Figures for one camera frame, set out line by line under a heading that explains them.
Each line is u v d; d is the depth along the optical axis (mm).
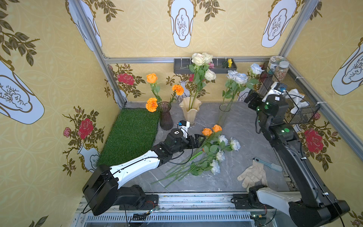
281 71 798
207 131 990
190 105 976
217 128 1000
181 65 918
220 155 852
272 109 472
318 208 362
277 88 532
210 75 822
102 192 407
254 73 793
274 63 856
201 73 818
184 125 703
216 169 802
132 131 1024
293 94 717
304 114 779
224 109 943
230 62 877
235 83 792
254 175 816
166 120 951
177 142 598
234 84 798
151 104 745
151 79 850
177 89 817
